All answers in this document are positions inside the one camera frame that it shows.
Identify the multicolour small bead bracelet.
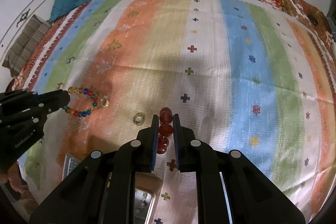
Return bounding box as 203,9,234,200
61,86,111,117

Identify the clear glass ring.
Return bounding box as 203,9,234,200
132,112,146,126

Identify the dark red bead bracelet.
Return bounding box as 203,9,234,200
156,107,174,155

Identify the person's left hand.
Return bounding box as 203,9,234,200
1,161,27,201

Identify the silver metal tin box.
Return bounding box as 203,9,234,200
62,153,81,180

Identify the grey striped folded cloth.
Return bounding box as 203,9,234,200
2,15,51,77

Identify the striped colourful cloth mat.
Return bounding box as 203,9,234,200
18,0,336,224

